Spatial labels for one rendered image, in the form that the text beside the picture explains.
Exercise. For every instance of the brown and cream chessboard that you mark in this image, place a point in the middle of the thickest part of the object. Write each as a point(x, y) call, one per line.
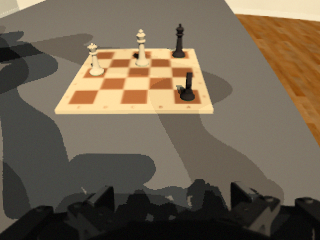
point(125, 88)

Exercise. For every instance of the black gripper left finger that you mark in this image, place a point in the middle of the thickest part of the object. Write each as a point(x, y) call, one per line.
point(83, 220)

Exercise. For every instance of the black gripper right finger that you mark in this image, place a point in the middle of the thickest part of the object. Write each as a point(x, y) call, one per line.
point(266, 216)

